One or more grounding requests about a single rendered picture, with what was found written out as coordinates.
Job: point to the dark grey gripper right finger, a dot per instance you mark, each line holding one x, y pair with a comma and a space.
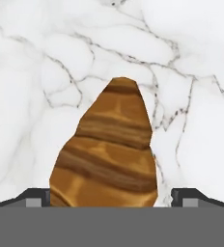
188, 197

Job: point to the brown striped croissant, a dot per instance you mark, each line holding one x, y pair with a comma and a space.
107, 151

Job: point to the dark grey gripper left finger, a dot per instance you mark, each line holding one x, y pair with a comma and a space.
36, 197

